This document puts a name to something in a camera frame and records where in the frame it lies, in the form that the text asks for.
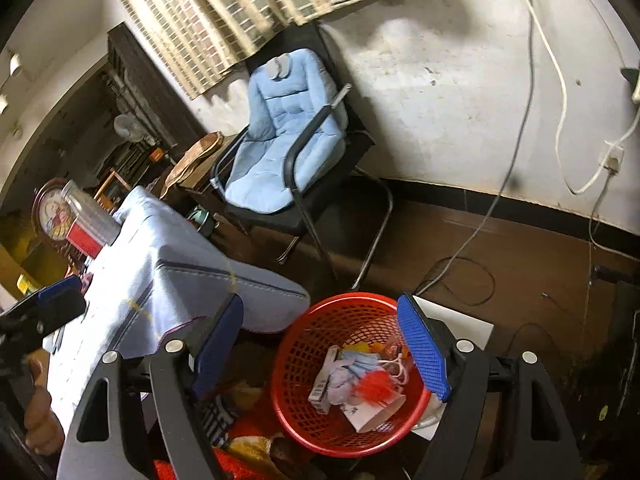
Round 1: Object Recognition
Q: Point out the grey wall cable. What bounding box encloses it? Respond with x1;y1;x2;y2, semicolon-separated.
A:
415;0;538;296

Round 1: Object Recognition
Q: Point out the white wall cable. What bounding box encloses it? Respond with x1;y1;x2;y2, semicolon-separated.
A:
492;0;640;196

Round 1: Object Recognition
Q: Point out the red plastic waste basket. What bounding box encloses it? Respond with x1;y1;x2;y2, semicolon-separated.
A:
272;294;433;458

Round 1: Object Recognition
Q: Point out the black metal chair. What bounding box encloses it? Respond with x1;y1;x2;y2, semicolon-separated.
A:
210;22;396;291

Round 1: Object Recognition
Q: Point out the small card box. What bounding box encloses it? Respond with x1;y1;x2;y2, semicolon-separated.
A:
308;346;342;415

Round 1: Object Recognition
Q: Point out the red printed cloth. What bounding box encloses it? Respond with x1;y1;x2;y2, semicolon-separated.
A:
150;385;311;480

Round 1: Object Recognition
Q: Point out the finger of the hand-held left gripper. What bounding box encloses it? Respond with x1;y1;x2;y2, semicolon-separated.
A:
0;274;87;356

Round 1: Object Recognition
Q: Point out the person's left hand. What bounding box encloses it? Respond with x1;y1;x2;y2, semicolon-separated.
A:
24;357;66;456

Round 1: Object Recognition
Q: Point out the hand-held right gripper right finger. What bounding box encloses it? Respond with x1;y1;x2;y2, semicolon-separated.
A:
396;292;583;480

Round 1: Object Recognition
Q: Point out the white wall socket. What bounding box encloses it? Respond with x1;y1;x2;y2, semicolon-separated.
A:
597;144;626;173

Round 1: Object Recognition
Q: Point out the brown paper bag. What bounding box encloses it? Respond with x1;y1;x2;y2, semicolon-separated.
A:
160;131;226;196

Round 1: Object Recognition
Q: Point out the white paper cup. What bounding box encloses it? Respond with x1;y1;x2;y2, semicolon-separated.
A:
344;391;407;433

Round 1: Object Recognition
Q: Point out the steel water bottle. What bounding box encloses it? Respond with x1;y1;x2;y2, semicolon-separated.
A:
60;180;123;248

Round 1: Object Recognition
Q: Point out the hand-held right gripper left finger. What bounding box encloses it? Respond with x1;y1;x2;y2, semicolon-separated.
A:
56;294;245;480

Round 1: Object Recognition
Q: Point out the blue striped tablecloth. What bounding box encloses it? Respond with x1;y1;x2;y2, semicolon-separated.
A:
42;186;311;480

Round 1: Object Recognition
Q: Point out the red and white box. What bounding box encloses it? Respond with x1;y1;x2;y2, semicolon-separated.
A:
65;220;103;258

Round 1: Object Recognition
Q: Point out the blue face mask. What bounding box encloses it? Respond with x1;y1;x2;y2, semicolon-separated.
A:
330;349;413;403

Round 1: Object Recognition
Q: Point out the white flat board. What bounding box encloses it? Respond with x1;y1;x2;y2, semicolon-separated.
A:
412;294;496;351

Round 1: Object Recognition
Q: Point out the white desk fan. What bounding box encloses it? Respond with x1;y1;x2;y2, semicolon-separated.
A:
114;114;143;143

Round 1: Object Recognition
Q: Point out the black floor cable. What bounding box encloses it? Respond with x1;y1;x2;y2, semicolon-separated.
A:
425;257;496;306

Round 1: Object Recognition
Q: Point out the checked beige curtain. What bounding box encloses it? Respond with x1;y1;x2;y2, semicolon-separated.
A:
100;0;441;101

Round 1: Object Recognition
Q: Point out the round embroidered table screen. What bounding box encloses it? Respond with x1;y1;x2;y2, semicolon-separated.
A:
31;177;81;261

